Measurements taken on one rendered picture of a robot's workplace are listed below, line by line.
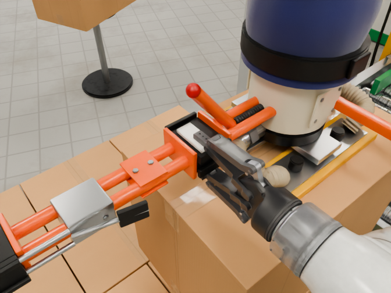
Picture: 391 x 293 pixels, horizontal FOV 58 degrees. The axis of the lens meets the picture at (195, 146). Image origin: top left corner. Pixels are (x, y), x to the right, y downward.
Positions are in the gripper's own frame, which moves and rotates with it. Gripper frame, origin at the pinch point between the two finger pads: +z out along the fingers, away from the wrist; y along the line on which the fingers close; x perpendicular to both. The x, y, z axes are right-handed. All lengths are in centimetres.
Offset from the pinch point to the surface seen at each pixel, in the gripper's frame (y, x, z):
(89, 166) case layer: 65, 2, 71
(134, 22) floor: 119, 146, 276
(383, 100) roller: 66, 137, 18
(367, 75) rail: 60, 143, 32
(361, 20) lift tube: -19.0, 23.9, -10.0
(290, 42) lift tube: -15.6, 16.1, -3.8
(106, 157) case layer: 65, 10, 71
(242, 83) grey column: 98, 129, 105
